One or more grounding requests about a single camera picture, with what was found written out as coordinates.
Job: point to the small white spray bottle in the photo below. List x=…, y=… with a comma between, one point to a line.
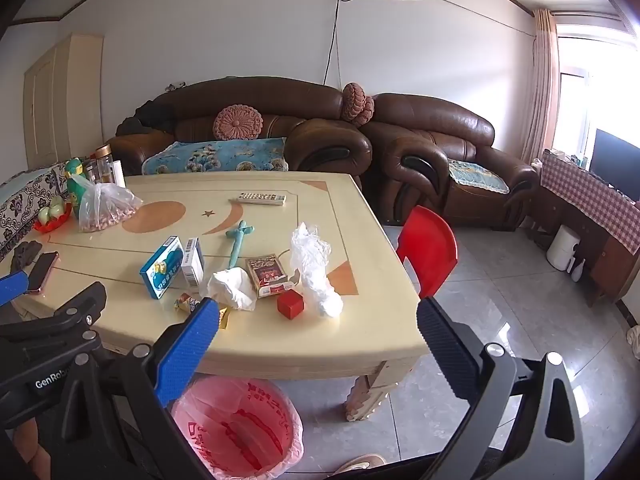
x=577, y=271

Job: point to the white medicine box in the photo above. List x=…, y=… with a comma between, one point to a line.
x=192, y=265

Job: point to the white round appliance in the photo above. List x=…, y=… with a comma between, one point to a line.
x=562, y=250

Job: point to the beige shoe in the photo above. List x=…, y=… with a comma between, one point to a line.
x=362, y=461

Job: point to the pink round crochet cushion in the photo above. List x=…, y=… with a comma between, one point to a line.
x=237, y=122

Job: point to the window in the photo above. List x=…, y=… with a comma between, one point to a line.
x=575, y=110

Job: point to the orange candy wrapper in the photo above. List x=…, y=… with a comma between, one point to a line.
x=187, y=303

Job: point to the checkered cloth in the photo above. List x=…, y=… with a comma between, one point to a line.
x=585, y=190

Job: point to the white cloth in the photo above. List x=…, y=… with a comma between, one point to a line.
x=634, y=337

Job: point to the white tissue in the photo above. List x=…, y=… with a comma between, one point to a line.
x=230, y=287

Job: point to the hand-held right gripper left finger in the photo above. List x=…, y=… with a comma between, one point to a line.
x=192, y=342

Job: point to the red cube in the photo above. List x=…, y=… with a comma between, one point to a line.
x=290, y=305

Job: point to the dark gloves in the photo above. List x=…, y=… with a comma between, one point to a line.
x=25, y=255

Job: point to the clear plastic wrap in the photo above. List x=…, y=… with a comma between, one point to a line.
x=315, y=270

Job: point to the floral patterned cloth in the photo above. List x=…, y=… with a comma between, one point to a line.
x=20, y=200

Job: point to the clear bag of peanuts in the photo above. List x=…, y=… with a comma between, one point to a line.
x=107, y=210

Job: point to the blue floral blanket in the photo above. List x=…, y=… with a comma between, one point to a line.
x=215, y=155

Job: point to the wooden television cabinet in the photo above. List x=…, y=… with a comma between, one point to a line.
x=595, y=260

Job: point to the black television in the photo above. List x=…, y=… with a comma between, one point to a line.
x=615, y=160

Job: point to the green plastic toy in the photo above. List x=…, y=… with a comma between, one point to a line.
x=75, y=170

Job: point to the glass jar with bronze lid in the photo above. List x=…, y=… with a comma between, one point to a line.
x=105, y=160

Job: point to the brown leather armchair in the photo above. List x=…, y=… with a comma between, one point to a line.
x=435, y=120

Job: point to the dark red cigarette pack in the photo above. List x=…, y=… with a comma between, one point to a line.
x=267, y=272

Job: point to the teal lace seat cover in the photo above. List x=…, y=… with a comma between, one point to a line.
x=475, y=175

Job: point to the pale green fruit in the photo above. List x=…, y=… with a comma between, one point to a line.
x=45, y=215
x=58, y=205

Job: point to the pink knitted cushion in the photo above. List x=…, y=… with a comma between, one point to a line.
x=352, y=100
x=367, y=110

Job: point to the dark clothing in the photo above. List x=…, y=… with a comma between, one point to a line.
x=150, y=112

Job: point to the red plastic chair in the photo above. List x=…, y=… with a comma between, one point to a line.
x=425, y=245

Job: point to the pink curtain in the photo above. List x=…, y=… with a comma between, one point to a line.
x=542, y=85

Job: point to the pink smartphone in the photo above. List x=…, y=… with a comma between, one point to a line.
x=42, y=271

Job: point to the blue medicine box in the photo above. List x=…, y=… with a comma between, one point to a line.
x=162, y=267

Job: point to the red fruit tray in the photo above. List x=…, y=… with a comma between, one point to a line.
x=50, y=224

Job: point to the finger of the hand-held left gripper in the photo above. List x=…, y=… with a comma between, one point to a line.
x=12, y=286
x=82, y=299

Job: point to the small glass jar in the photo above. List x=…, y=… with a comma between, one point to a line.
x=91, y=170

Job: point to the teal toy sword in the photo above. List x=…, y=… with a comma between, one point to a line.
x=240, y=240

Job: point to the brown leather sofa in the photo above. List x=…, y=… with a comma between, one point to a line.
x=260, y=95

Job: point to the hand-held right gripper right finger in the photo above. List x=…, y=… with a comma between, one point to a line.
x=442, y=345

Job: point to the bin with pink bag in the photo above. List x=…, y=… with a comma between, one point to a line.
x=240, y=430

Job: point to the white remote control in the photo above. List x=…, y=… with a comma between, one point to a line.
x=257, y=198

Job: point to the cream wardrobe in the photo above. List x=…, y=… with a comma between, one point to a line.
x=60, y=100

